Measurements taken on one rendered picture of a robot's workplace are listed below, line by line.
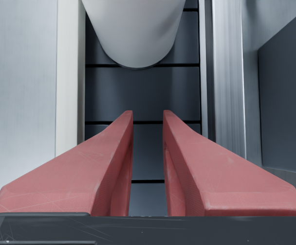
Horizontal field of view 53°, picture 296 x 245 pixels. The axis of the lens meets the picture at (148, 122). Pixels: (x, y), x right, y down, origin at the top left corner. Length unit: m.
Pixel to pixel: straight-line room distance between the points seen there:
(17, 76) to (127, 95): 0.11
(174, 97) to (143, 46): 0.05
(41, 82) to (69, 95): 0.10
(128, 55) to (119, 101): 0.04
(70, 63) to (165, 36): 0.05
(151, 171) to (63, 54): 0.09
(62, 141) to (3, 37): 0.14
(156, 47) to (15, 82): 0.14
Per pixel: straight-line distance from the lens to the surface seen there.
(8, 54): 0.28
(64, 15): 0.18
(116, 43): 0.16
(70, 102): 0.17
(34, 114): 0.26
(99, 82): 0.20
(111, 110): 0.20
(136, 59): 0.18
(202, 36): 0.21
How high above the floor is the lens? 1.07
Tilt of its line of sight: 85 degrees down
